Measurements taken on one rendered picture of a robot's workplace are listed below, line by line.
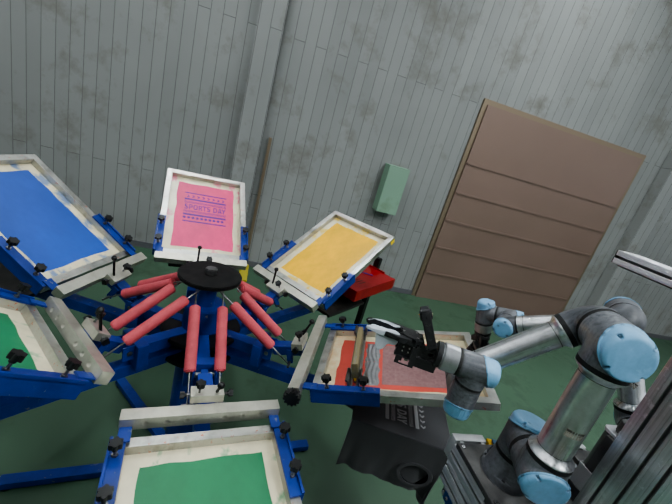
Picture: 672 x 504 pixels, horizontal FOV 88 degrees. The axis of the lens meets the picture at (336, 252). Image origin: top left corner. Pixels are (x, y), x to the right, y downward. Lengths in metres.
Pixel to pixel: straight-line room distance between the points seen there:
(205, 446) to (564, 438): 1.15
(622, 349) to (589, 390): 0.14
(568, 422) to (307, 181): 4.41
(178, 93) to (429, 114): 3.29
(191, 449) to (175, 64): 4.36
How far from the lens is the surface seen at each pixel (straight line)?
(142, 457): 1.52
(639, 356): 1.05
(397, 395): 1.62
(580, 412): 1.12
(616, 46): 7.07
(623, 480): 1.34
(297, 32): 5.06
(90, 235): 2.47
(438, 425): 1.99
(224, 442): 1.55
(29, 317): 1.85
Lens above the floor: 2.13
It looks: 18 degrees down
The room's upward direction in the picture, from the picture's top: 16 degrees clockwise
